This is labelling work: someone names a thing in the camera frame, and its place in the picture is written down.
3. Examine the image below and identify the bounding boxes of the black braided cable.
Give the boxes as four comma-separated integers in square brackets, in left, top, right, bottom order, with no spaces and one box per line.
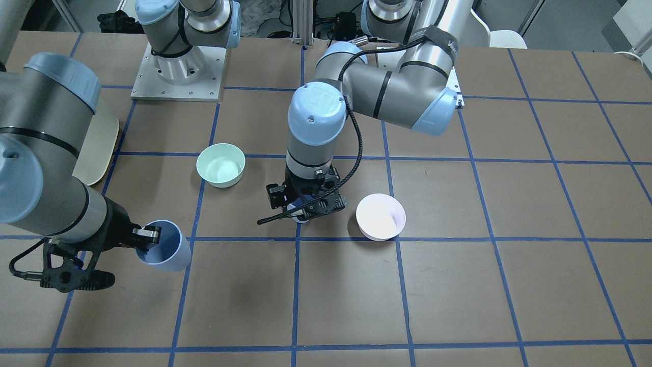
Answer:
[257,46,433,226]

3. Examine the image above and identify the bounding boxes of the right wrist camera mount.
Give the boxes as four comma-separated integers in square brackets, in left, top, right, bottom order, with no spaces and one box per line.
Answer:
[9,237,116,293]

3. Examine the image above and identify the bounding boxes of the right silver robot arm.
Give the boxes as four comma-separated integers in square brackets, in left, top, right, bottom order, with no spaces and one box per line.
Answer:
[2,1,241,253]

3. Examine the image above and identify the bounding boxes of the green bowl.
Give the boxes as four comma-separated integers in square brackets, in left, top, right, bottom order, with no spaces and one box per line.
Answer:
[196,143,246,188]

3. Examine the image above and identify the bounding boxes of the blue cup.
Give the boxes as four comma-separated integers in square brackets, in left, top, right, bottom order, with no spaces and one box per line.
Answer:
[286,204,310,224]
[135,219,193,272]

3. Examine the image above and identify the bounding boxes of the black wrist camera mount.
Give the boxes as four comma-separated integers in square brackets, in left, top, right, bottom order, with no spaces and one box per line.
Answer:
[266,167,347,223]

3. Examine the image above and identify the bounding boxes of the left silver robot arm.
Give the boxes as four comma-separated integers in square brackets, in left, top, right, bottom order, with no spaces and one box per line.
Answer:
[282,1,472,202]

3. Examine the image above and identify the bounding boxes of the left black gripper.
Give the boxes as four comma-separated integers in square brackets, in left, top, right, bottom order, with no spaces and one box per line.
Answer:
[283,165,340,202]

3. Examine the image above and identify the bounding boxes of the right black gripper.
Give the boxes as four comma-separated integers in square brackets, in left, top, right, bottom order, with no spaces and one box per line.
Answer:
[84,197,161,253]

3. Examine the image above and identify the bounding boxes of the pink bowl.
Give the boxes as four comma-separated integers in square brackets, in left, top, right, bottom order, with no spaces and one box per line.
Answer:
[356,193,406,242]

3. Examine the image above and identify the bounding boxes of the cream toaster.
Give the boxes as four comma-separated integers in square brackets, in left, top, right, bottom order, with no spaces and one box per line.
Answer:
[72,113,119,186]

